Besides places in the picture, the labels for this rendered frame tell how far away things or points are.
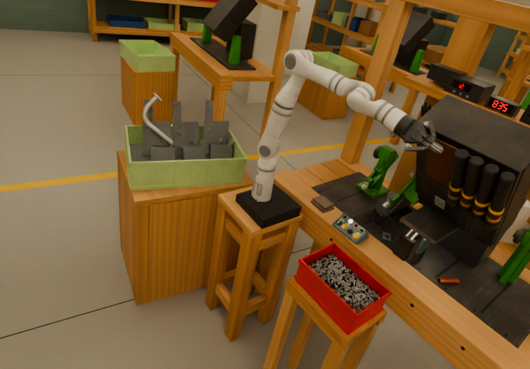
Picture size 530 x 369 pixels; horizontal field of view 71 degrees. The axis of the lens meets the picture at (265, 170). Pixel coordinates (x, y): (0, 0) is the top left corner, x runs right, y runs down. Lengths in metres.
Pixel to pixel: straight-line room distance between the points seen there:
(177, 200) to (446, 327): 1.35
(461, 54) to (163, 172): 1.55
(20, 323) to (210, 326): 1.04
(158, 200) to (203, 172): 0.28
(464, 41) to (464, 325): 1.22
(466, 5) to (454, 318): 1.34
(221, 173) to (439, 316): 1.23
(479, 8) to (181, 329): 2.24
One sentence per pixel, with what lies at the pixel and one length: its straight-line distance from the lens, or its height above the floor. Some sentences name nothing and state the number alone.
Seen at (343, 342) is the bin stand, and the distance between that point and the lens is 1.53.
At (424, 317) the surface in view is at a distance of 1.69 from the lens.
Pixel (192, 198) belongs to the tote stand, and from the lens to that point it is 2.04.
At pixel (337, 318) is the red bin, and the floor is 0.83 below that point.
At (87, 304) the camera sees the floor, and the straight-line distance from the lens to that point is 2.55.
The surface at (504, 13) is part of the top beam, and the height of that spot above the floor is 1.90.
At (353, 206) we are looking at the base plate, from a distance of 2.00.
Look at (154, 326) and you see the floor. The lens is 2.41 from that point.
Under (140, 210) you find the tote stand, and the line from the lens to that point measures 1.99.
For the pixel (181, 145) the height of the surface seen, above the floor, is 0.92.
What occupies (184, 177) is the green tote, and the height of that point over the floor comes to 0.86.
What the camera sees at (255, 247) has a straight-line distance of 1.82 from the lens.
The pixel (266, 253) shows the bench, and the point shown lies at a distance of 2.35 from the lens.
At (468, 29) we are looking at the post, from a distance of 2.01.
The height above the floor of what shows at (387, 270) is 0.90.
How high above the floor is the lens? 1.97
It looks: 31 degrees down
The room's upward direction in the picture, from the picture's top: 11 degrees clockwise
